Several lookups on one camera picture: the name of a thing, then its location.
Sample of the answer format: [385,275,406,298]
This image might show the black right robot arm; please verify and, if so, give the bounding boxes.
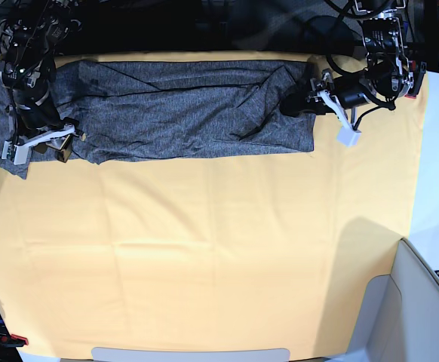
[0,1,85,165]

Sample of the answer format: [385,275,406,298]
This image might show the yellow table cloth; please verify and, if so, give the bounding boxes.
[0,49,430,360]

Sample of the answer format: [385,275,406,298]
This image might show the red clamp right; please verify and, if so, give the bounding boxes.
[406,60,427,99]

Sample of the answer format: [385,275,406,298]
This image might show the red clamp left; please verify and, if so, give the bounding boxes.
[0,334,29,348]

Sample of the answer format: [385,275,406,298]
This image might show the red clamp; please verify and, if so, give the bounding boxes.
[0,334,29,348]
[406,60,427,99]

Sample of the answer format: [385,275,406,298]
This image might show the black chair base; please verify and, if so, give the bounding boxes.
[298,15,360,56]

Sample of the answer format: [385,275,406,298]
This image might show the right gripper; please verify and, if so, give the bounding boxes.
[14,101,86,162]

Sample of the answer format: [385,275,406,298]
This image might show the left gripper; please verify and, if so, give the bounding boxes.
[280,69,374,117]

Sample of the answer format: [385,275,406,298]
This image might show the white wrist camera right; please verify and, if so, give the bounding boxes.
[1,124,75,165]

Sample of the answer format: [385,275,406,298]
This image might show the grey long sleeve shirt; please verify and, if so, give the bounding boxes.
[0,60,315,164]

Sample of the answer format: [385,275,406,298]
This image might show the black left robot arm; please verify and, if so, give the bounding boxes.
[280,1,419,117]

